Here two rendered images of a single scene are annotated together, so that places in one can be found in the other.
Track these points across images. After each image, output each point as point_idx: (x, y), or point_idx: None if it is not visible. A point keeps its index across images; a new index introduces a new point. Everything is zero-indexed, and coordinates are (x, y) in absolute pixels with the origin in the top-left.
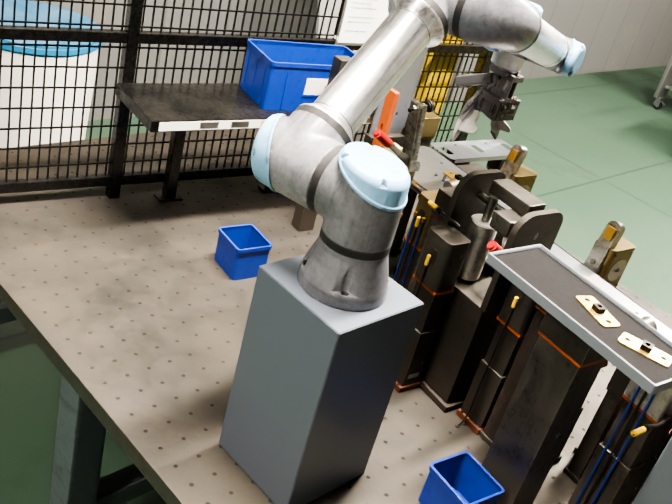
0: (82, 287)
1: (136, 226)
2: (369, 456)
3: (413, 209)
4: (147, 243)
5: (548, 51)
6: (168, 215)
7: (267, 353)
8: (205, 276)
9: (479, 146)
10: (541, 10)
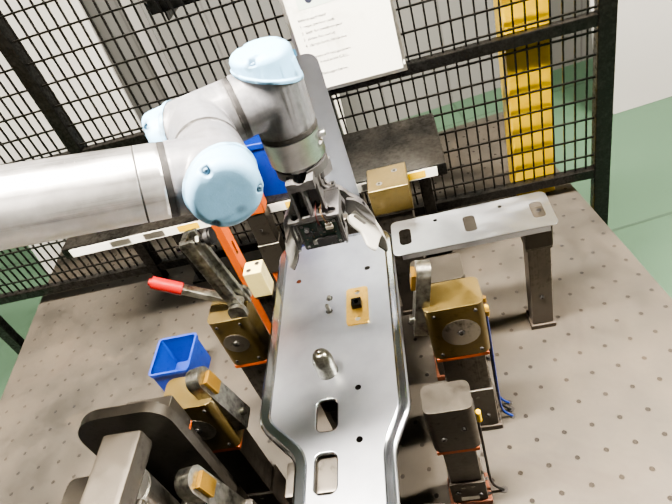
0: (48, 398)
1: (149, 318)
2: None
3: (477, 272)
4: (139, 341)
5: (28, 234)
6: (187, 301)
7: None
8: (149, 389)
9: (478, 217)
10: (265, 59)
